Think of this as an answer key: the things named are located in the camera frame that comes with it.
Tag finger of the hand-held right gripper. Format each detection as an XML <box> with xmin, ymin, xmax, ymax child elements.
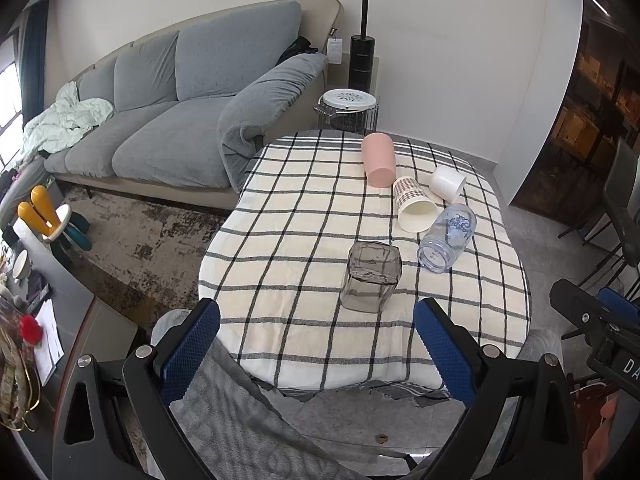
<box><xmin>550</xmin><ymin>279</ymin><xmax>614</xmax><ymax>342</ymax></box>
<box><xmin>598</xmin><ymin>287</ymin><xmax>640</xmax><ymax>322</ymax></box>

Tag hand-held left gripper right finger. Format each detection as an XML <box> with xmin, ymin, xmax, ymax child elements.
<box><xmin>400</xmin><ymin>297</ymin><xmax>594</xmax><ymax>480</ymax></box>

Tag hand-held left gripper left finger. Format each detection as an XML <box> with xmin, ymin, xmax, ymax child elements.
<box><xmin>52</xmin><ymin>298</ymin><xmax>221</xmax><ymax>480</ymax></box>

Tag smoky grey glass cup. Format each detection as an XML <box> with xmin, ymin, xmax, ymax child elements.
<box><xmin>340</xmin><ymin>241</ymin><xmax>403</xmax><ymax>314</ymax></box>

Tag checked paper cup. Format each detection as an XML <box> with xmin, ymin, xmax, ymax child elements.
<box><xmin>392</xmin><ymin>176</ymin><xmax>438</xmax><ymax>234</ymax></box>

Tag white cup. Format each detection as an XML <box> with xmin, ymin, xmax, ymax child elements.
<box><xmin>430</xmin><ymin>166</ymin><xmax>468</xmax><ymax>203</ymax></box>

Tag pink cup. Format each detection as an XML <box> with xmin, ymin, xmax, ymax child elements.
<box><xmin>361</xmin><ymin>132</ymin><xmax>397</xmax><ymax>188</ymax></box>

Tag grey patterned cloth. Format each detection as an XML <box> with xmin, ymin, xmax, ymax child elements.
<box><xmin>150</xmin><ymin>309</ymin><xmax>368</xmax><ymax>480</ymax></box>
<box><xmin>517</xmin><ymin>329</ymin><xmax>567</xmax><ymax>362</ymax></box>

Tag grey dining chair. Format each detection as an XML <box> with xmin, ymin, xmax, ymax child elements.
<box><xmin>557</xmin><ymin>137</ymin><xmax>640</xmax><ymax>288</ymax></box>

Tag mottled beige rug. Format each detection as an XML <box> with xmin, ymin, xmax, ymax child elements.
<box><xmin>50</xmin><ymin>184</ymin><xmax>236</xmax><ymax>333</ymax></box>

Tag dark side desk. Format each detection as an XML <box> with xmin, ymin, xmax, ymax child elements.
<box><xmin>0</xmin><ymin>237</ymin><xmax>139</xmax><ymax>480</ymax></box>

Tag white paper sheets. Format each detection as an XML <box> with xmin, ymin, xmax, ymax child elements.
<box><xmin>29</xmin><ymin>299</ymin><xmax>66</xmax><ymax>387</ymax></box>

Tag red pompom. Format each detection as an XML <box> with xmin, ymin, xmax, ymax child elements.
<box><xmin>19</xmin><ymin>315</ymin><xmax>44</xmax><ymax>346</ymax></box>

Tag black-and-white checked tablecloth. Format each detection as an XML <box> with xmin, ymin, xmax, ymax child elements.
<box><xmin>197</xmin><ymin>129</ymin><xmax>532</xmax><ymax>394</ymax></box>

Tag dark wooden cabinet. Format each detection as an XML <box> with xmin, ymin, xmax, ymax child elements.
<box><xmin>509</xmin><ymin>0</ymin><xmax>640</xmax><ymax>233</ymax></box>

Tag white bowl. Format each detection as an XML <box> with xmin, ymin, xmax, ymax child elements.
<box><xmin>12</xmin><ymin>250</ymin><xmax>32</xmax><ymax>282</ymax></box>

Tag yellow and white child chair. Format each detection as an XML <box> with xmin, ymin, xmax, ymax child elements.
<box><xmin>17</xmin><ymin>185</ymin><xmax>94</xmax><ymax>262</ymax></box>

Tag grey fabric sofa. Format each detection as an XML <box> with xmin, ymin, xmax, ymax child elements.
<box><xmin>44</xmin><ymin>0</ymin><xmax>346</xmax><ymax>212</ymax></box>

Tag light green blanket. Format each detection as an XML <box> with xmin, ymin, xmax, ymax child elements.
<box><xmin>14</xmin><ymin>81</ymin><xmax>115</xmax><ymax>167</ymax></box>

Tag black stick vacuum with stand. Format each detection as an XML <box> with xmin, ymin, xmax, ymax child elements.
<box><xmin>348</xmin><ymin>0</ymin><xmax>377</xmax><ymax>92</ymax></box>

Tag black cloth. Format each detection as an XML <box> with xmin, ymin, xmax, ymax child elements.
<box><xmin>276</xmin><ymin>36</ymin><xmax>320</xmax><ymax>67</ymax></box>

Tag dark blue curtain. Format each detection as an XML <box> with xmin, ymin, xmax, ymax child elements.
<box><xmin>19</xmin><ymin>0</ymin><xmax>51</xmax><ymax>122</ymax></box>

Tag gold wire ornament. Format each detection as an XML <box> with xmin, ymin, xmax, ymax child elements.
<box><xmin>0</xmin><ymin>342</ymin><xmax>44</xmax><ymax>434</ymax></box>

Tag wire side table white lid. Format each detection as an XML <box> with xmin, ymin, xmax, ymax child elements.
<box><xmin>313</xmin><ymin>88</ymin><xmax>380</xmax><ymax>136</ymax></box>

